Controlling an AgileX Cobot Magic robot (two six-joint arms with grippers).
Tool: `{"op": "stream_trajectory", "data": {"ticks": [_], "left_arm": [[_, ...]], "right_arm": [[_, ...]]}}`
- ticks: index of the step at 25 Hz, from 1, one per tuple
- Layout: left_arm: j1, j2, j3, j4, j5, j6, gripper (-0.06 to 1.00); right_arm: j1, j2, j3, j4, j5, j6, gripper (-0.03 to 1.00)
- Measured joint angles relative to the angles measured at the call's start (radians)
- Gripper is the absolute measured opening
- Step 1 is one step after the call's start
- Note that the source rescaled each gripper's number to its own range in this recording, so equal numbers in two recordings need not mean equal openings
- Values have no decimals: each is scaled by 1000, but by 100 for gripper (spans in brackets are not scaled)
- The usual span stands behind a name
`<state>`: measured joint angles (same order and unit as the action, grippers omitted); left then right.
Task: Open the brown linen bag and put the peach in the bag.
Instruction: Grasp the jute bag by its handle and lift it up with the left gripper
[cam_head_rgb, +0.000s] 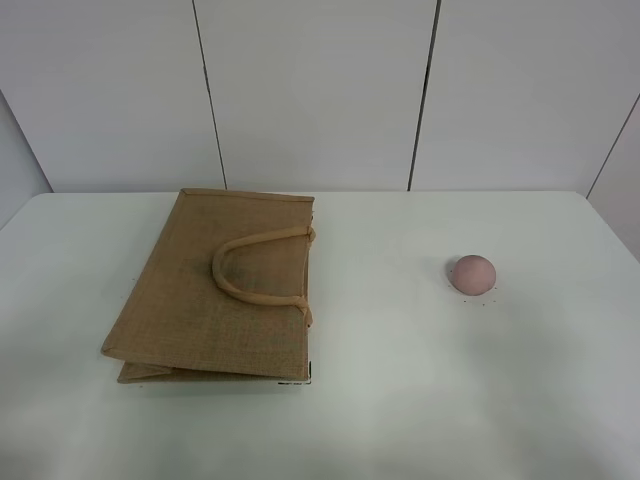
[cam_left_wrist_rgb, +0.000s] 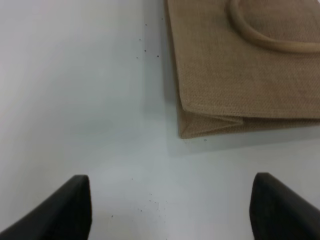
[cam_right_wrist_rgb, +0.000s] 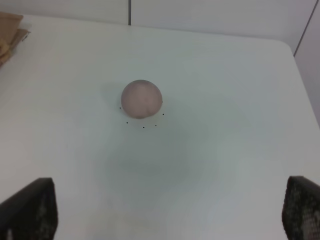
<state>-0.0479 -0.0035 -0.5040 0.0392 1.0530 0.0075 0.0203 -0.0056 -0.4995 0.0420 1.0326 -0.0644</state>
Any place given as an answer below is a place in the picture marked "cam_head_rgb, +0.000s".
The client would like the brown linen tote bag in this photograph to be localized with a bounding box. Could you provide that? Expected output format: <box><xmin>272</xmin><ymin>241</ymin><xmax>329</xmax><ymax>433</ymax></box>
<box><xmin>101</xmin><ymin>189</ymin><xmax>315</xmax><ymax>384</ymax></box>

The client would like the pink peach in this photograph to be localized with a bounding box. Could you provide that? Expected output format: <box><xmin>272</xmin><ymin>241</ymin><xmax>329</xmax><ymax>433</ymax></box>
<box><xmin>451</xmin><ymin>255</ymin><xmax>497</xmax><ymax>296</ymax></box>

